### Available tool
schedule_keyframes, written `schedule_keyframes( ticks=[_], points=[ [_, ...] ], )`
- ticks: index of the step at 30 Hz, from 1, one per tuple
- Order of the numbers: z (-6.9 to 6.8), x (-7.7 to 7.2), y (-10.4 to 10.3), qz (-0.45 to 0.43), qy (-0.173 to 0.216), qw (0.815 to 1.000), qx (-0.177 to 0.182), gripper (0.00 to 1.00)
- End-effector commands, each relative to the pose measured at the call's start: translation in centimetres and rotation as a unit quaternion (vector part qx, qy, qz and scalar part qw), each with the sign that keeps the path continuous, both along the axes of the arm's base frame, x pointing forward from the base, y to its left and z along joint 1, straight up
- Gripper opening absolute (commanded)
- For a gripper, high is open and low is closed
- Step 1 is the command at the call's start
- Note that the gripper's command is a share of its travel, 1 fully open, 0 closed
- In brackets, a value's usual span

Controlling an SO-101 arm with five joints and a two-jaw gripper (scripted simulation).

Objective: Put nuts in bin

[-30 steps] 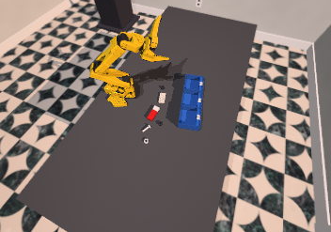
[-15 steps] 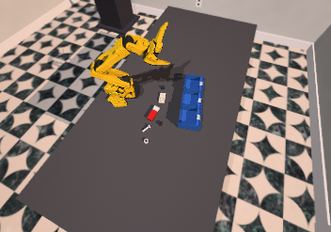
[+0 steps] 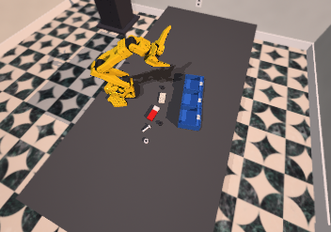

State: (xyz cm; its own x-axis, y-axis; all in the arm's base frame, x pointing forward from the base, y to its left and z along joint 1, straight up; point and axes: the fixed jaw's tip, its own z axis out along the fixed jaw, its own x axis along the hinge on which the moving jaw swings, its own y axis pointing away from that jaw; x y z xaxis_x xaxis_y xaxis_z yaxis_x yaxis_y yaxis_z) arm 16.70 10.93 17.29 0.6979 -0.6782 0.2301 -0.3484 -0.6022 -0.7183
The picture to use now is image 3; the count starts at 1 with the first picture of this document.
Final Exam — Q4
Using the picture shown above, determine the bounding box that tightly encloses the blue bin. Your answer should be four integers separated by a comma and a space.
178, 74, 204, 131

